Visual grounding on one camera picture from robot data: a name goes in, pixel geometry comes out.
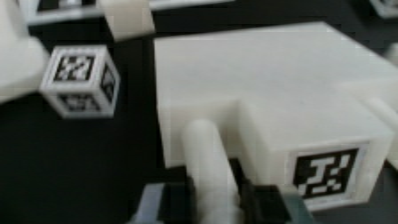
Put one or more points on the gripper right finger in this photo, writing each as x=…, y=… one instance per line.
x=270, y=203

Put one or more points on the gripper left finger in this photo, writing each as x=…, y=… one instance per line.
x=165, y=204

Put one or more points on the white seat block with pegs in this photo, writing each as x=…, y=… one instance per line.
x=277, y=113

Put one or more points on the white tagged cube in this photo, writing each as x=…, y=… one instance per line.
x=385, y=8
x=80, y=82

